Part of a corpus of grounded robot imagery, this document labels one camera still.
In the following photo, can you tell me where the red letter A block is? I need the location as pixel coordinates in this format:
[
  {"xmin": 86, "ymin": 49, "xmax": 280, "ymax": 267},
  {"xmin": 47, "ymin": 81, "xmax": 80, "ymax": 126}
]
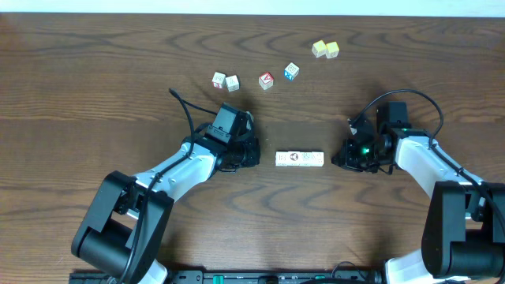
[{"xmin": 259, "ymin": 72, "xmax": 275, "ymax": 90}]

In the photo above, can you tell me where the blue and white block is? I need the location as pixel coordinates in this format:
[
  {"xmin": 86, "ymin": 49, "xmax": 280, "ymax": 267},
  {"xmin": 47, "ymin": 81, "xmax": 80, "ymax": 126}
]
[{"xmin": 284, "ymin": 62, "xmax": 300, "ymax": 80}]

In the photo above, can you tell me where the block with red emblem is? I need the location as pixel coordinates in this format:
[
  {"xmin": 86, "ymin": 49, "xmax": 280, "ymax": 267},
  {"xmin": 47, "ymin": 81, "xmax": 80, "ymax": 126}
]
[{"xmin": 286, "ymin": 151, "xmax": 301, "ymax": 166}]

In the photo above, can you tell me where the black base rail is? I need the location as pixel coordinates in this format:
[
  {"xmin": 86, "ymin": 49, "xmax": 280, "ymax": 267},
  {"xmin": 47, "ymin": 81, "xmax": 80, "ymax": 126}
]
[{"xmin": 69, "ymin": 269, "xmax": 383, "ymax": 284}]

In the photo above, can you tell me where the bright yellow block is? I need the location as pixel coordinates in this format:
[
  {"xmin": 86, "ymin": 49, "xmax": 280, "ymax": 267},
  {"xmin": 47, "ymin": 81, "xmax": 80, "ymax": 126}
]
[{"xmin": 325, "ymin": 41, "xmax": 340, "ymax": 58}]

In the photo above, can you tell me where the plain white block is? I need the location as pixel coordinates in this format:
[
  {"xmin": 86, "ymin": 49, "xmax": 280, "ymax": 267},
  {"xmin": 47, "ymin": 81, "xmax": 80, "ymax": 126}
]
[{"xmin": 225, "ymin": 75, "xmax": 240, "ymax": 92}]

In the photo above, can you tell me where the white block red side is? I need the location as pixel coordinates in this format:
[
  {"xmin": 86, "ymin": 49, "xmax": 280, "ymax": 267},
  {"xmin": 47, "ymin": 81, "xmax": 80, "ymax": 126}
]
[{"xmin": 211, "ymin": 72, "xmax": 226, "ymax": 89}]

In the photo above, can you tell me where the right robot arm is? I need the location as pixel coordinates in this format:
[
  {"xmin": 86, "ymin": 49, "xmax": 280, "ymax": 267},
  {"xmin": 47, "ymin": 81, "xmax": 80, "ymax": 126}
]
[{"xmin": 331, "ymin": 102, "xmax": 504, "ymax": 283}]

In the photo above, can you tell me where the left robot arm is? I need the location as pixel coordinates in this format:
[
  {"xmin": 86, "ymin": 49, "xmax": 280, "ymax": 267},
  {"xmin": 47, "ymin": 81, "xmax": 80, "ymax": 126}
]
[{"xmin": 71, "ymin": 103, "xmax": 260, "ymax": 283}]

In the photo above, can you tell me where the pale yellow block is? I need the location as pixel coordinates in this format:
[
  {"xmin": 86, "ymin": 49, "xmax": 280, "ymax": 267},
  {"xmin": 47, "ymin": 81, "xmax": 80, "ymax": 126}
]
[{"xmin": 312, "ymin": 40, "xmax": 327, "ymax": 58}]

